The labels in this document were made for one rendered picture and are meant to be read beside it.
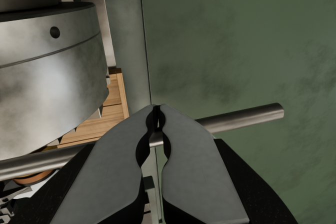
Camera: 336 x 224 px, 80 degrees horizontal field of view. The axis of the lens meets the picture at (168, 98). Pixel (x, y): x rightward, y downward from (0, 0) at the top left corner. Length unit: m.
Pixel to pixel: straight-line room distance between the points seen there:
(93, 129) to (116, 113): 0.08
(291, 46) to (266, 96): 0.49
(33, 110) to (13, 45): 0.06
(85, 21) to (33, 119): 0.12
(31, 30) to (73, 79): 0.06
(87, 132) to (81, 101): 0.39
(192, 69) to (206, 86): 0.21
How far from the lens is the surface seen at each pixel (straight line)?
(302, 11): 2.04
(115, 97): 0.58
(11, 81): 0.22
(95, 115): 0.34
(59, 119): 0.24
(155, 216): 0.92
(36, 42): 0.22
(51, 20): 0.23
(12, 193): 0.45
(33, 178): 0.42
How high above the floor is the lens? 1.40
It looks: 58 degrees down
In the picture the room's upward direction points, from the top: 150 degrees clockwise
